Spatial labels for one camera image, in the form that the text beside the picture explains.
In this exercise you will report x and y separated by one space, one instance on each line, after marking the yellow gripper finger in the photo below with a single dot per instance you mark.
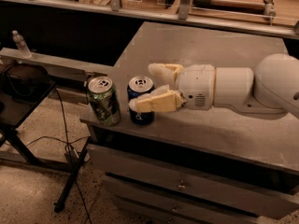
166 73
162 99

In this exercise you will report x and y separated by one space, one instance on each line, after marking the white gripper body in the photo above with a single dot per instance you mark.
196 86

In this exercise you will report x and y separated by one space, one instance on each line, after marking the blue pepsi can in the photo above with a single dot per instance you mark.
137 86

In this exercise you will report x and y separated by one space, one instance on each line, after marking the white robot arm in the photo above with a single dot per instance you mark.
268 91

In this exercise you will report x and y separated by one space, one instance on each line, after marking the green soda can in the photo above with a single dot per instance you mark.
103 100

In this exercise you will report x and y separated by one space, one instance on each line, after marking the grey middle drawer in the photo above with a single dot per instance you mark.
198 212

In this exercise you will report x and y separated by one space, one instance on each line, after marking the grey drawer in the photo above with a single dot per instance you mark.
151 212
216 189
198 212

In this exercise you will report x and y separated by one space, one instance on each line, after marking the grey bottom drawer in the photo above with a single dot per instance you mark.
151 212

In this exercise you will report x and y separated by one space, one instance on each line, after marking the grey top drawer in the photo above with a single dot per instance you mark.
216 189

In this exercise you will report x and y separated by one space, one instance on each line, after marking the black device on side table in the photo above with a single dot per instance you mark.
23 81

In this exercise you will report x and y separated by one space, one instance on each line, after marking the clear plastic water bottle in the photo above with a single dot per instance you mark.
21 44

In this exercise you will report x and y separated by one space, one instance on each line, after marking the black side table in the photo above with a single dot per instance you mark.
13 113

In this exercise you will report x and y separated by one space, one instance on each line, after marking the grey low shelf ledge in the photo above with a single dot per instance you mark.
58 66

